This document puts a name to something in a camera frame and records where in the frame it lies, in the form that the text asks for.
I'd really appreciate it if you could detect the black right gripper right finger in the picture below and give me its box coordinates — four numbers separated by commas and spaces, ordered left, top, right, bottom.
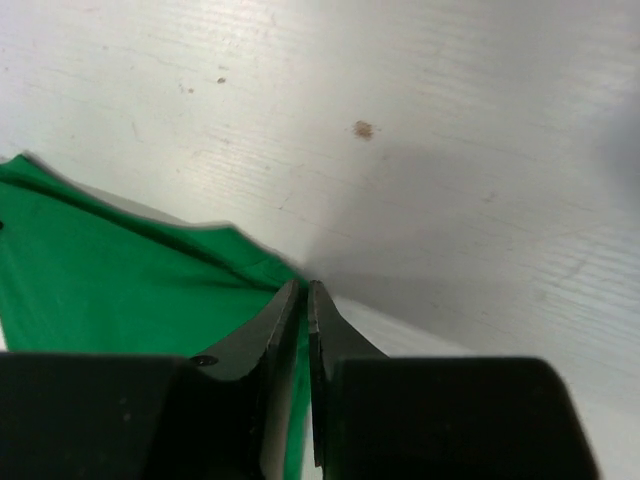
307, 280, 387, 468

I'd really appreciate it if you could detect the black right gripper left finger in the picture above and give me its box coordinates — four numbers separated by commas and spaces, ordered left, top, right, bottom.
191, 280, 299, 479

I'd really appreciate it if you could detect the green t shirt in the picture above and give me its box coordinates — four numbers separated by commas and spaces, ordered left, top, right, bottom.
1, 156, 310, 479

